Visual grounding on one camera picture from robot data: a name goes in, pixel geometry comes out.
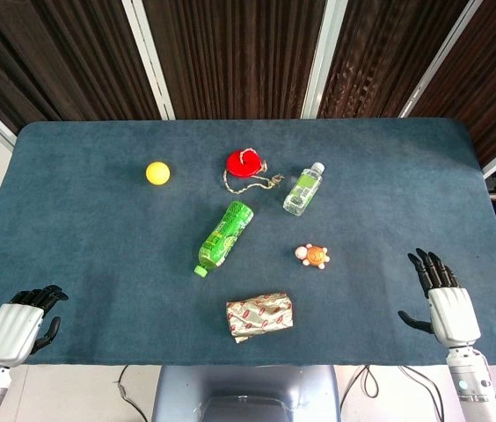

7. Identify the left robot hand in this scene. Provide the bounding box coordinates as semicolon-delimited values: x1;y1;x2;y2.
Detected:
0;284;70;368

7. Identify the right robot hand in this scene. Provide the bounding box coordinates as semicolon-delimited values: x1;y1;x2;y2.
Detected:
398;247;482;351

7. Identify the small orange turtle toy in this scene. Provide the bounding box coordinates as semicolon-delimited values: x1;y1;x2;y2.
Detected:
294;244;332;269

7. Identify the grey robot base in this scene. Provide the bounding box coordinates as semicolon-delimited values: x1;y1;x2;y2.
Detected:
151;365;341;422

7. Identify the gold foil snack packet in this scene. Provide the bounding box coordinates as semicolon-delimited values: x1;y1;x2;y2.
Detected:
225;290;295;345

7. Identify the clear bottle with green label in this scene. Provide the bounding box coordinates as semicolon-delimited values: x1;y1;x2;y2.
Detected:
282;162;326;217

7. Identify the yellow ball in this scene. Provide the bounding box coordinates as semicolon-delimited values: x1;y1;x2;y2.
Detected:
144;161;171;186

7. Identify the green drink bottle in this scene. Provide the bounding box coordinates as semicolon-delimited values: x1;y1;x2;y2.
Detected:
193;200;255;279

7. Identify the blue table cloth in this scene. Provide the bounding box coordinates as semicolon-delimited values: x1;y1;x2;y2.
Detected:
0;117;496;367

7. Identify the dark wooden folding screen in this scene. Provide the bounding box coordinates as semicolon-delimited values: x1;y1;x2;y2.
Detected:
0;0;496;168

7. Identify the black cable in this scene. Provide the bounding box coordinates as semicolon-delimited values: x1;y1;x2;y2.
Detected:
116;365;155;422
339;364;380;412
399;365;445;422

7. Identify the red disc with rope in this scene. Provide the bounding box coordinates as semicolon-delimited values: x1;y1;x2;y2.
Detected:
222;149;285;195

